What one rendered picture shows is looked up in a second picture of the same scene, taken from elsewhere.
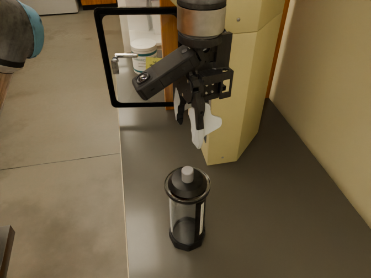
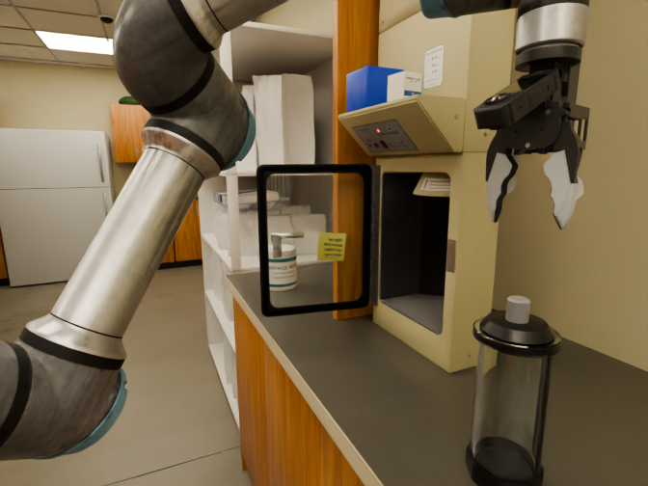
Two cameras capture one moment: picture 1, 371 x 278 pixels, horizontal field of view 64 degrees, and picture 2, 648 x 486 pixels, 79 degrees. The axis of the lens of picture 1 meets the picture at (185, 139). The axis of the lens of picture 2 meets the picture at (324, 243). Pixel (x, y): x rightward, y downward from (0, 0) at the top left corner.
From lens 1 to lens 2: 0.47 m
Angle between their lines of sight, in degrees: 32
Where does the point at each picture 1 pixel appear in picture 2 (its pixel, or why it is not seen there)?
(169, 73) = (537, 88)
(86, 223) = not seen: outside the picture
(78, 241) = not seen: outside the picture
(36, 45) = (248, 141)
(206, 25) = (580, 23)
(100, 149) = (174, 453)
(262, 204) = (576, 409)
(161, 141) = (356, 354)
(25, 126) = not seen: hidden behind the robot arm
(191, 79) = (555, 105)
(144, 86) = (513, 99)
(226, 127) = (473, 298)
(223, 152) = (471, 345)
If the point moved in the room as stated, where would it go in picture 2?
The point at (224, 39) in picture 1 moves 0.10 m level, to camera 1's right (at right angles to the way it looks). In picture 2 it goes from (575, 67) to (639, 70)
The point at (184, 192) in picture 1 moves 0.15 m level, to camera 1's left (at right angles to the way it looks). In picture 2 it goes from (532, 333) to (422, 345)
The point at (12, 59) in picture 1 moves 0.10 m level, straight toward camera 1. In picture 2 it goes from (219, 148) to (262, 146)
